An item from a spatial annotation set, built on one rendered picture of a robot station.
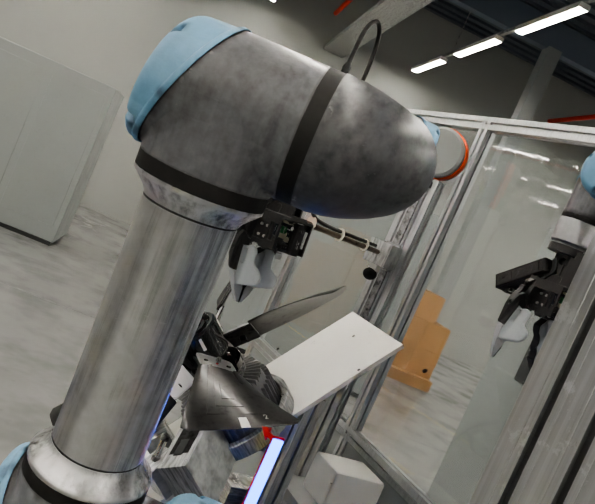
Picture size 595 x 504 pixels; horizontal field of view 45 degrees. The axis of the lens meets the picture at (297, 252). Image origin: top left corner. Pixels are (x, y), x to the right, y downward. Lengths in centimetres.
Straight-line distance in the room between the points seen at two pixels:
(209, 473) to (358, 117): 112
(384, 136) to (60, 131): 804
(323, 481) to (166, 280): 146
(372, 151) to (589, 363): 22
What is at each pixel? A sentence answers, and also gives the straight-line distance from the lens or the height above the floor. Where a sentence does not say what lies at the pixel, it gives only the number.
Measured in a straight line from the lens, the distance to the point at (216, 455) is 158.
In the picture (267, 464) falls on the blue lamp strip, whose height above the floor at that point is 114.
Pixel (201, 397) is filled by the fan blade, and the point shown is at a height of 116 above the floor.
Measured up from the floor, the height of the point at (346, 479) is 96.
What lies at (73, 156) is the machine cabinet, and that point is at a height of 106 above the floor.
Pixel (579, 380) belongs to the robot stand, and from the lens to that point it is 57.
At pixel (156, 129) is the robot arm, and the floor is 158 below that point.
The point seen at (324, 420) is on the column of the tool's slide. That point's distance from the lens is 221.
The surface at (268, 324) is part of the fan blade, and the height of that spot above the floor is 129.
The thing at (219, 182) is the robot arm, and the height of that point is 156.
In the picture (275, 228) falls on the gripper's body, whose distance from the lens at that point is 104.
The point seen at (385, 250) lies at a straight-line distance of 202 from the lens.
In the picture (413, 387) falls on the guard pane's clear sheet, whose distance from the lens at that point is 213.
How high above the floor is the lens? 157
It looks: 3 degrees down
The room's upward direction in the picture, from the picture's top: 24 degrees clockwise
